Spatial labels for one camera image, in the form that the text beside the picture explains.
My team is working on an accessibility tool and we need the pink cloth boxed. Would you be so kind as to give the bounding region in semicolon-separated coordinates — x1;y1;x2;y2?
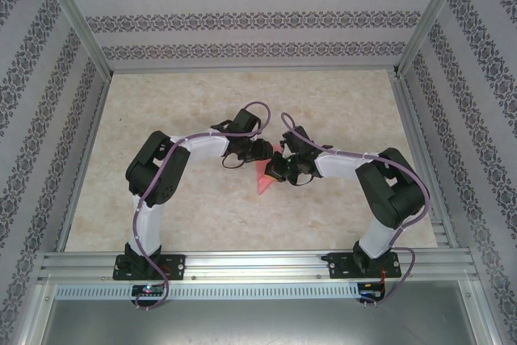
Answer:
254;143;284;197

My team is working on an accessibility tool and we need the thin aluminium back bar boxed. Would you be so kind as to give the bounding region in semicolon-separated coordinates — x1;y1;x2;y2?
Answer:
107;64;400;75

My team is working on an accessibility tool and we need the grey metal panel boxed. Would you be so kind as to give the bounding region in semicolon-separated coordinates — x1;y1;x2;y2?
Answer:
40;298;496;345

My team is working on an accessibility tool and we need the thin black right gripper cable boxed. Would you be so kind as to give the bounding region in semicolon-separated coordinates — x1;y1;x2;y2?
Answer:
288;170;314;187

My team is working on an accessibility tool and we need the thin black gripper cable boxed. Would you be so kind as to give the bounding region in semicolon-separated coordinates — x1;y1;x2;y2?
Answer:
288;170;314;187
221;153;246;170

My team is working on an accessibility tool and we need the thin black left gripper cable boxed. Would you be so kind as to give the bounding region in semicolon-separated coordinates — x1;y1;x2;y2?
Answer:
221;153;246;170

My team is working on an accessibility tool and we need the aluminium mounting rail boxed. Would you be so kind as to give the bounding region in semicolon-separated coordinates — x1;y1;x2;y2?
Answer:
38;250;473;282

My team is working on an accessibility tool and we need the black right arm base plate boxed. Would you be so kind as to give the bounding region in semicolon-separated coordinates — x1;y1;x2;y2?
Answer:
327;251;401;280

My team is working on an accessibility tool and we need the wide aluminium side rail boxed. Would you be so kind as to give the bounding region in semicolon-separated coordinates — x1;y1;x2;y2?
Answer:
392;72;458;250

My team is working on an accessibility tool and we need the slotted grey cable duct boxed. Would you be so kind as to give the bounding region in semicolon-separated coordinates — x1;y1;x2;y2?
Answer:
54;283;360;300

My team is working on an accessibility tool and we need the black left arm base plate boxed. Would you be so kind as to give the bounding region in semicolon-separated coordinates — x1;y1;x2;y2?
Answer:
114;254;187;281

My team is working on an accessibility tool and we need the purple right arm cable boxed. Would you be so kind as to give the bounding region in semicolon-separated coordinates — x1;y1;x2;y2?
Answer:
280;112;430;306

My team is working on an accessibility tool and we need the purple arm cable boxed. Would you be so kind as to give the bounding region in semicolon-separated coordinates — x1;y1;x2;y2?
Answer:
280;112;430;306
132;101;272;313

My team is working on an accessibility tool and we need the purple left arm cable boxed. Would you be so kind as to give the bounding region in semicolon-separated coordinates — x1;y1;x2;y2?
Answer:
132;101;272;313

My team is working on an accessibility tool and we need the narrow aluminium side rail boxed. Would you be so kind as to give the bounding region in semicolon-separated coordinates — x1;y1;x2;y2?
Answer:
55;72;116;252

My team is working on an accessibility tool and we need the slanted aluminium frame post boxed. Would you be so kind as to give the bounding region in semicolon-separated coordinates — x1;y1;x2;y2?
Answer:
35;0;113;78
393;0;473;76

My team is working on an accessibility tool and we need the aluminium frame leg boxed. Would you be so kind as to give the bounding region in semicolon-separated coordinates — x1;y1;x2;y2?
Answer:
468;276;504;345
15;280;57;345

